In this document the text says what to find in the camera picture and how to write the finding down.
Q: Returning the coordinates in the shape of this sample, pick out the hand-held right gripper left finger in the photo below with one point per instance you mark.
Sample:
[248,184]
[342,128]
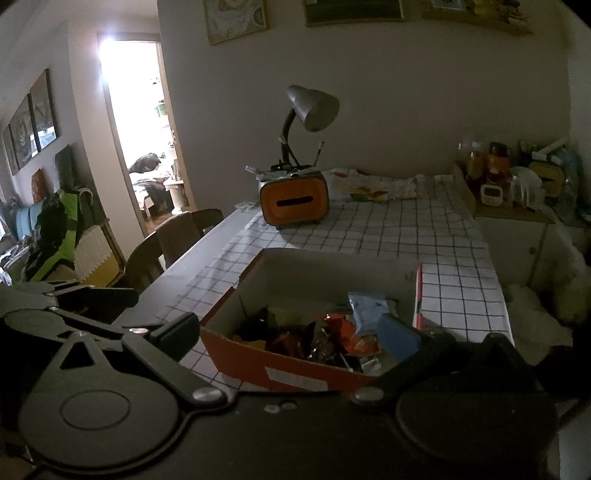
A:
[178,334]

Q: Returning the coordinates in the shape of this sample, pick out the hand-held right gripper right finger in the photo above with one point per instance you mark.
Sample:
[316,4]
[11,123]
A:
[397,339]

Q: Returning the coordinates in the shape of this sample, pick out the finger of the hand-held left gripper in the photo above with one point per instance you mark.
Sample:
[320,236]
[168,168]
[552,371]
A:
[101,325]
[101,297]

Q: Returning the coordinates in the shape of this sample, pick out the blue grey snack packet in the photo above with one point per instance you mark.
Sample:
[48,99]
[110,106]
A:
[367,311]

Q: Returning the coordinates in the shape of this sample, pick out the orange snack bag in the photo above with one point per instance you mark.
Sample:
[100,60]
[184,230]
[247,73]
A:
[355,339]

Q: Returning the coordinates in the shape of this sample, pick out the silver snack packet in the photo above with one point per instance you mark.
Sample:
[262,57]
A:
[325,348]

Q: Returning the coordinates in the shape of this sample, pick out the dark red snack packet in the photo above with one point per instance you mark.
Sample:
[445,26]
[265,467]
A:
[291,339]

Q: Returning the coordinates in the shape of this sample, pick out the red cardboard box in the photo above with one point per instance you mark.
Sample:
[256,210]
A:
[286,369]

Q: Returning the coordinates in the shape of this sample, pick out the white yellow folding mat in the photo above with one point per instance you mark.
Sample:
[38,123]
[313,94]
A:
[97,258]

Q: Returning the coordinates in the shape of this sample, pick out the wooden chair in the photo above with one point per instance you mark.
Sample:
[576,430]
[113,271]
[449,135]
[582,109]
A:
[184,235]
[143,263]

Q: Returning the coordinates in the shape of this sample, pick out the green black backpack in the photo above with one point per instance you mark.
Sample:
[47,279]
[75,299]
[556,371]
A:
[60,235]

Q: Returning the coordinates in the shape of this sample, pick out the dark leaning canvas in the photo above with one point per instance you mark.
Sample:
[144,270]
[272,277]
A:
[64,168]

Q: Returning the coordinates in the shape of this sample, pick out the white cloth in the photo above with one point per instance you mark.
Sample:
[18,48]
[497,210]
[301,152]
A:
[535,318]

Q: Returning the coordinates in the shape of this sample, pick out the white side cabinet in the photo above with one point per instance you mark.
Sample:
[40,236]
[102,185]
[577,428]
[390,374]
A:
[508,249]

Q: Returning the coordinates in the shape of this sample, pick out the folded floral cloth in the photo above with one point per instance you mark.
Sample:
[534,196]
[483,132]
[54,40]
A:
[378,187]

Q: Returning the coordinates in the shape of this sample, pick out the white timer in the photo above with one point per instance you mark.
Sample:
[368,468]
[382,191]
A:
[491,194]

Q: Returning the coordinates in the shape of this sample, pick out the orange tissue box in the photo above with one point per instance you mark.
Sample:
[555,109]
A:
[295,194]

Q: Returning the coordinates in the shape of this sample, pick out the white fluffy cushion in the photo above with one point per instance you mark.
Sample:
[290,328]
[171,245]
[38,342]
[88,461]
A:
[575,281]

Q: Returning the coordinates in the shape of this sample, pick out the amber bottle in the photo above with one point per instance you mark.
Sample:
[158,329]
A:
[475,168]

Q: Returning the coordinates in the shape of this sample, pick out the clear glass jar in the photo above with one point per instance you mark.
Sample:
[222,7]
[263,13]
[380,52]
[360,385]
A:
[526,187]

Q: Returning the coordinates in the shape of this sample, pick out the orange jar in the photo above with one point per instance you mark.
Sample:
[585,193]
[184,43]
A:
[498,164]

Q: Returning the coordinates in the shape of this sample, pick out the yellow box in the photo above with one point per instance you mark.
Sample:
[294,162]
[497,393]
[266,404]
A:
[547,177]

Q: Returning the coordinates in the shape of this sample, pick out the clear plastic bottle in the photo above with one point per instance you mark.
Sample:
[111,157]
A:
[571,182]

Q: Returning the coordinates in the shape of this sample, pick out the grey desk lamp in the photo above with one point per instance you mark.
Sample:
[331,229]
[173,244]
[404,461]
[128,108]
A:
[314,108]

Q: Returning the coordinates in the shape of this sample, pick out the dark framed wall picture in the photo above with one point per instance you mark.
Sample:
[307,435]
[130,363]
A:
[10,150]
[22,129]
[44,110]

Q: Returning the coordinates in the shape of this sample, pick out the door frame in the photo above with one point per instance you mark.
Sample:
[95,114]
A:
[178,138]

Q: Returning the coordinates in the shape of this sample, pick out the square pale wall picture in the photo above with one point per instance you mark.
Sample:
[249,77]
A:
[235,21]

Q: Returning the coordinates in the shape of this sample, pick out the wide framed wall picture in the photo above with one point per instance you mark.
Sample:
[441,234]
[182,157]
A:
[353,11]

